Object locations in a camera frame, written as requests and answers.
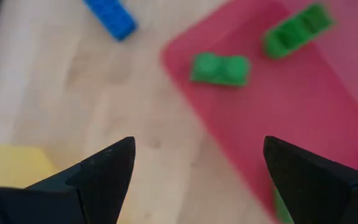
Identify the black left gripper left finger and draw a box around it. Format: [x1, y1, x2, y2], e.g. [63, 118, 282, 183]
[0, 136, 136, 224]

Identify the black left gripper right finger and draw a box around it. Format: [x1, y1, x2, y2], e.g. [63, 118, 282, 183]
[262, 135, 358, 224]

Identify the pink translucent plastic bin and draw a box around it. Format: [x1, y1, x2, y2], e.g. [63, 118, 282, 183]
[159, 0, 358, 223]

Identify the green two-stud toy block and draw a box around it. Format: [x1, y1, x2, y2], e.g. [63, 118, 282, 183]
[262, 2, 335, 60]
[273, 186, 295, 224]
[190, 52, 250, 87]

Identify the blue toy block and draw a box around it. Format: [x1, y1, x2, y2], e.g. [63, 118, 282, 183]
[82, 0, 138, 42]

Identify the yellow translucent plastic bin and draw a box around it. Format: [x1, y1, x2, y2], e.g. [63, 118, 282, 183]
[0, 144, 60, 189]

